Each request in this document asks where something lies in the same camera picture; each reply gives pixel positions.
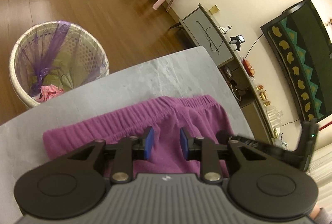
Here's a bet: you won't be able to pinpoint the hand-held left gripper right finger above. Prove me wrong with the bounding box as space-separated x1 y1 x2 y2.
180 127 262 182

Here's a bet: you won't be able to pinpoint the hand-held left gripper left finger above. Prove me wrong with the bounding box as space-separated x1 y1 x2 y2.
50 126 155 184

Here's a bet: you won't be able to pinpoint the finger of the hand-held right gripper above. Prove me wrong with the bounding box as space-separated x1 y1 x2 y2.
216 130 240 144

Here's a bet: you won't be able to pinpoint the purple fleece pants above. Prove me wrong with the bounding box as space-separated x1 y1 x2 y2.
43 94 235 180

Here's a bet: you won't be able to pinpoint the person's right forearm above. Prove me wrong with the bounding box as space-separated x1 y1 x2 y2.
312 207 332 224

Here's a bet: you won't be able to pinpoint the set of glass cups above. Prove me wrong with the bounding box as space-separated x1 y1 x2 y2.
266 106 283 128

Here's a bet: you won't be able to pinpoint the red fruit plate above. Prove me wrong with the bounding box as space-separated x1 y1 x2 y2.
240 56 256 81

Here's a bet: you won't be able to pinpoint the long grey sideboard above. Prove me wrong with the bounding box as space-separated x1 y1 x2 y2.
170 3 286 147

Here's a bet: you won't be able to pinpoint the crumpled pink wrapper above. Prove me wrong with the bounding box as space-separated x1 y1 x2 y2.
39 85 64 103

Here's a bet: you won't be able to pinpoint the purple plastic bin liner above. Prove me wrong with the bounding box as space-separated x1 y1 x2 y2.
16 21 109 100

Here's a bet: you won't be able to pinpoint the white perforated waste basket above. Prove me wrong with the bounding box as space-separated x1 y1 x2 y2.
9 21 109 108

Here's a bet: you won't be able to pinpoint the wall-mounted flat screen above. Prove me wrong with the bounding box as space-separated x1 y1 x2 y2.
261 0 332 122

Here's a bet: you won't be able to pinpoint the black screen cable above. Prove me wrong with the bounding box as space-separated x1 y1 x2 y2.
245 32 265 59

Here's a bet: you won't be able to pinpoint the black camera device on stand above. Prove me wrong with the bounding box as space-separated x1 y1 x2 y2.
230 35 245 51

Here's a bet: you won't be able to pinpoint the thin black cable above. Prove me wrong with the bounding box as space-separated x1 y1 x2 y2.
196 21 229 55

